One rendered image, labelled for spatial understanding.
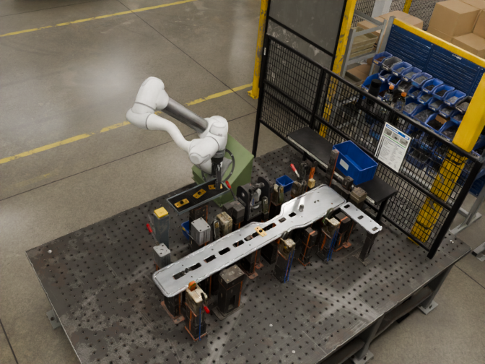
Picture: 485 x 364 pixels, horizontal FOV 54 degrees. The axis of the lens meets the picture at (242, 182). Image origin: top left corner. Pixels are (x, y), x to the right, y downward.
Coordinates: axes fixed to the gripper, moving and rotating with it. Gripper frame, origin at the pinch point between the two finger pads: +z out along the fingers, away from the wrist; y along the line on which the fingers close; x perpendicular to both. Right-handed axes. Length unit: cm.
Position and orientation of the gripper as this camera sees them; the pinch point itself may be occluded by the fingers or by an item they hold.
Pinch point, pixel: (216, 180)
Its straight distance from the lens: 287.3
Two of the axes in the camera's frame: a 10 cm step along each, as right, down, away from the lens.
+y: 2.3, 6.6, -7.2
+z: -0.8, 7.5, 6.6
